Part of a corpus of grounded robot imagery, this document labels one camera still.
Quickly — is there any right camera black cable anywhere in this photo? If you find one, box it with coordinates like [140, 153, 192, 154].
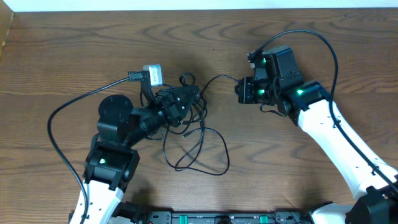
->
[247, 29, 398, 190]

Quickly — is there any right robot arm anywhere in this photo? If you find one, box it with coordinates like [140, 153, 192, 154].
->
[235, 45, 397, 223]

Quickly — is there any camera black cable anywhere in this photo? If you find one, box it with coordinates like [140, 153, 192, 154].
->
[47, 77, 131, 224]
[247, 29, 398, 190]

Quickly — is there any left camera black cable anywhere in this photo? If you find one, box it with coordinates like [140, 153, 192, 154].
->
[47, 77, 131, 224]

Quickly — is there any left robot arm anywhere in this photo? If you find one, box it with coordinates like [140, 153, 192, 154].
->
[70, 85, 200, 223]

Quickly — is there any black USB cable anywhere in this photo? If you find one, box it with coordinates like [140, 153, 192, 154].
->
[139, 72, 242, 177]

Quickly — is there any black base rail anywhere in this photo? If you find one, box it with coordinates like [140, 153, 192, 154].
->
[68, 201, 355, 224]

